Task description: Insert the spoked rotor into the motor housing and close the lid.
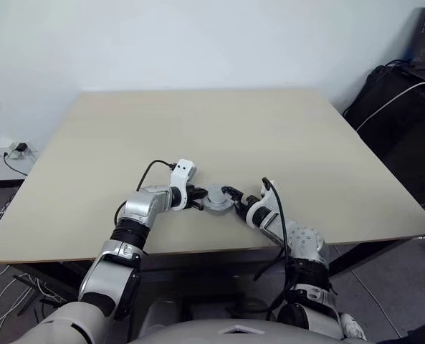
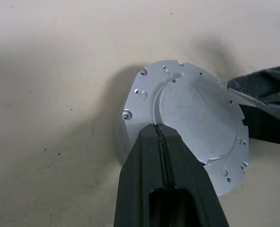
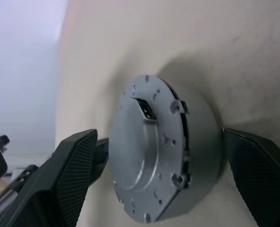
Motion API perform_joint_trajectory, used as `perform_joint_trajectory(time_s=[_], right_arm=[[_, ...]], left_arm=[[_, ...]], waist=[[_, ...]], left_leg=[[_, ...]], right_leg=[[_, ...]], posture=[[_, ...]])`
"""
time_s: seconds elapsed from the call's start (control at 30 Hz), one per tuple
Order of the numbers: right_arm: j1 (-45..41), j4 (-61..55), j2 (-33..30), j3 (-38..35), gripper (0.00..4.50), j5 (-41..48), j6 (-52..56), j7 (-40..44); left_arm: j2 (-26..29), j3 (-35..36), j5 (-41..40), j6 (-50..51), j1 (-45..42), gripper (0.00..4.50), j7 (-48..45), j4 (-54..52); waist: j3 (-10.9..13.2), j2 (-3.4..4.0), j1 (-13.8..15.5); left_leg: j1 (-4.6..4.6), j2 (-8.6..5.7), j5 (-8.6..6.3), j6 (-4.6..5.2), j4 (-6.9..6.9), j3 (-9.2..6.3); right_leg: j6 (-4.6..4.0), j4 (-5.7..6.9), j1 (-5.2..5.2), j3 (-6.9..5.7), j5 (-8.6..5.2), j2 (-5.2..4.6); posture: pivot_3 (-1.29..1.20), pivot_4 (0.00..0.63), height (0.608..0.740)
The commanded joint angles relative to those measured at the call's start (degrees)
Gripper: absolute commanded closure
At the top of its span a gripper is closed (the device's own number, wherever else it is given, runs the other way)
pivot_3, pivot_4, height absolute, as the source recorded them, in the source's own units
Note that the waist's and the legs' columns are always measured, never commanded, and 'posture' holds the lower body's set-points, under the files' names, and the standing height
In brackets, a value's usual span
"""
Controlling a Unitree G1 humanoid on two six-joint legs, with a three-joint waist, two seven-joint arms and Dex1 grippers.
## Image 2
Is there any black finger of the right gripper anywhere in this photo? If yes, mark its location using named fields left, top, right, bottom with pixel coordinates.
left=227, top=63, right=280, bottom=121
left=241, top=104, right=280, bottom=146

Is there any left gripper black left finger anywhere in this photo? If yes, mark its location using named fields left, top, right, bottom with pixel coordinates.
left=113, top=123, right=165, bottom=227

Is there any silver round motor lid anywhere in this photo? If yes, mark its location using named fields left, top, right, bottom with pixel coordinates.
left=122, top=60, right=250, bottom=198

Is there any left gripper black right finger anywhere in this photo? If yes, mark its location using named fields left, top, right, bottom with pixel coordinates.
left=158, top=124, right=230, bottom=227

